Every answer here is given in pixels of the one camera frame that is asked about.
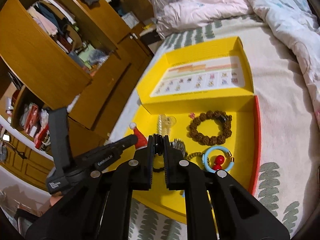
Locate pink floral quilt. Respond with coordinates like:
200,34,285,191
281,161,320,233
155,0,319,128

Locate brown rudraksha bead bracelet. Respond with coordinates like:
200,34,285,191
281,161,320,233
188,110,233,146

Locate pearl clear hair claw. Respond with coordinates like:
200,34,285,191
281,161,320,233
157,114,176,136

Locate yellow box lid with chart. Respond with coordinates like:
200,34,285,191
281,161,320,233
137,37,255,114

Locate wooden wardrobe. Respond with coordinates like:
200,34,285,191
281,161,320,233
0,0,156,156

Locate brown spiral hair tie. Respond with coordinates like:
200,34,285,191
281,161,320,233
186,151,203,162

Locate leaf pattern bed sheet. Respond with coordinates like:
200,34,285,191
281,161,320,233
107,15,320,240

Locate yellow cardboard box tray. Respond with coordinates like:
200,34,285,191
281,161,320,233
108,96,261,223

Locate santa hat hair clip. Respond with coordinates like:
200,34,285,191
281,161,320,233
129,122,148,150

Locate red ball hair tie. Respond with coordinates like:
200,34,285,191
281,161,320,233
211,154,226,172

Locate light blue bangle ring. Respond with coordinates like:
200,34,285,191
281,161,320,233
202,145,235,173

